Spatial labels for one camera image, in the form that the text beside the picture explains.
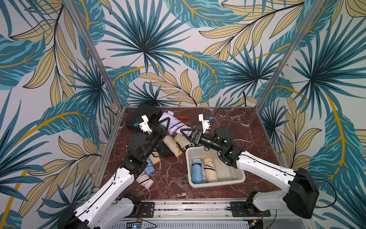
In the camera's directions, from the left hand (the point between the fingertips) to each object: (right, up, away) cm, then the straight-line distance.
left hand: (170, 121), depth 66 cm
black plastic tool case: (-18, +6, +45) cm, 49 cm away
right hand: (+5, -5, 0) cm, 7 cm away
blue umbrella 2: (-14, -29, +19) cm, 38 cm away
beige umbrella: (+22, -29, +18) cm, 40 cm away
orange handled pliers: (+5, +3, +47) cm, 48 cm away
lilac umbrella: (+2, -2, -2) cm, 3 cm away
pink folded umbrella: (-16, -33, +14) cm, 39 cm away
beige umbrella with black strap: (-12, -23, +23) cm, 35 cm away
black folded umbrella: (-5, -19, +26) cm, 32 cm away
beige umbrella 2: (-1, -16, +29) cm, 33 cm away
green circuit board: (-18, -53, +5) cm, 56 cm away
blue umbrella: (+14, -30, +16) cm, 36 cm away
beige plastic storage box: (+31, -31, +18) cm, 47 cm away
